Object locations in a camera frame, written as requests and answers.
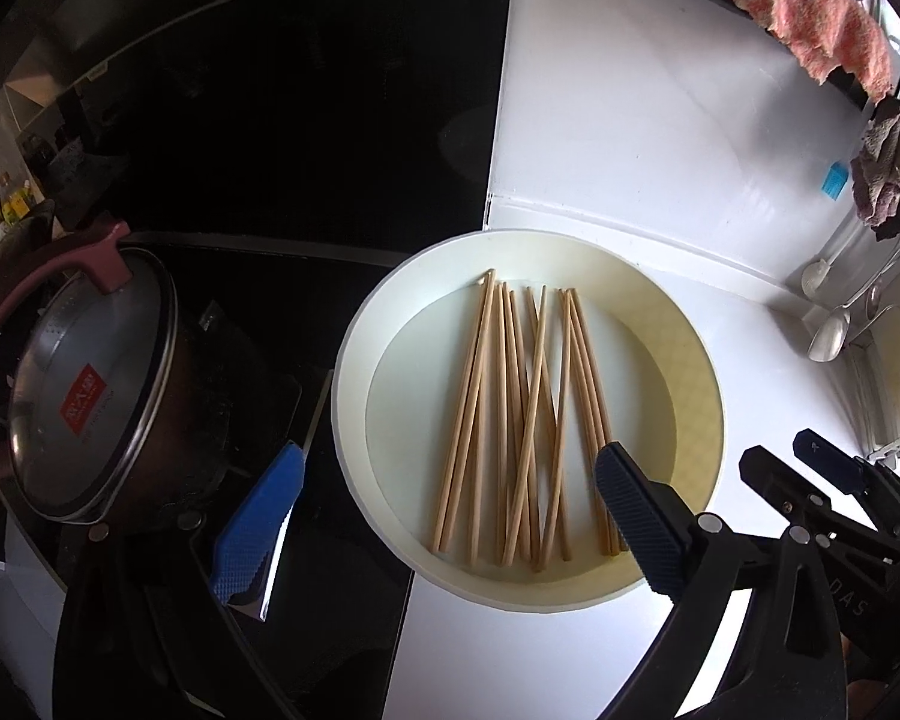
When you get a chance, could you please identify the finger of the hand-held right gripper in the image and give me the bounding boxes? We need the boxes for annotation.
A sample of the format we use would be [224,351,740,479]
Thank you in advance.
[741,446,900,560]
[793,429,900,533]

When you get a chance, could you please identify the metal wire rack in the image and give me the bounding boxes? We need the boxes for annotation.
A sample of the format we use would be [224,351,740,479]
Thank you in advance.
[844,304,900,466]

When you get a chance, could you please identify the group of wooden chopsticks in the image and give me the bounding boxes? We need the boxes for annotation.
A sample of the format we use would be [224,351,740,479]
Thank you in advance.
[429,268,631,572]

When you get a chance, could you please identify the pink knitted cloth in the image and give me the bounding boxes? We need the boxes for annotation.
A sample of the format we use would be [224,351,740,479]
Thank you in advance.
[722,0,893,102]

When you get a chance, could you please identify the cluster of condiment bottles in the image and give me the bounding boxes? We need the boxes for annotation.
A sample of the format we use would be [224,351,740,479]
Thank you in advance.
[0,172,42,248]

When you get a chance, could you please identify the metal spatula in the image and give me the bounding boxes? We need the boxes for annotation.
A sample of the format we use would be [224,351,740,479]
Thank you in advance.
[808,236,900,362]

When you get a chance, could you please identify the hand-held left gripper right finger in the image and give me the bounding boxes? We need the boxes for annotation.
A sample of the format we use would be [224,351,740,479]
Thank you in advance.
[596,441,848,720]

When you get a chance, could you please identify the black glass splashback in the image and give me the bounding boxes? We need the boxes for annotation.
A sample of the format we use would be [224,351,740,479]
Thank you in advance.
[0,0,515,271]

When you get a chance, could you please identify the black gas cooktop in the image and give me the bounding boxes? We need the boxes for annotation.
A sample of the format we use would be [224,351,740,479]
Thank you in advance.
[0,232,415,720]

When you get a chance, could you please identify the grey knitted rag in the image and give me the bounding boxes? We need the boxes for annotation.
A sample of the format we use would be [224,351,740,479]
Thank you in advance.
[849,101,900,224]

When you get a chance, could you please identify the cream round plastic basin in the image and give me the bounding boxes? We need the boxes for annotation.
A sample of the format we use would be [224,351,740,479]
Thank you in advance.
[331,229,725,616]

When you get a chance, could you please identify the white dish brush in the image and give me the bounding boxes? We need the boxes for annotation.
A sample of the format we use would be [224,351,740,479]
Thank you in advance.
[801,217,856,297]

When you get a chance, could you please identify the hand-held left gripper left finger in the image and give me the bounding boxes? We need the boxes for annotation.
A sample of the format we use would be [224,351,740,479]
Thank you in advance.
[51,441,306,720]

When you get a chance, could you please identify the glass pot lid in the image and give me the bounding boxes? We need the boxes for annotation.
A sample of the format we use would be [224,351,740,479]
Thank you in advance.
[6,244,179,524]

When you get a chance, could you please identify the dark red cooking pot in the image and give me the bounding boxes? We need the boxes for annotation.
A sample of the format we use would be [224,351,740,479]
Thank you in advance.
[0,214,233,537]

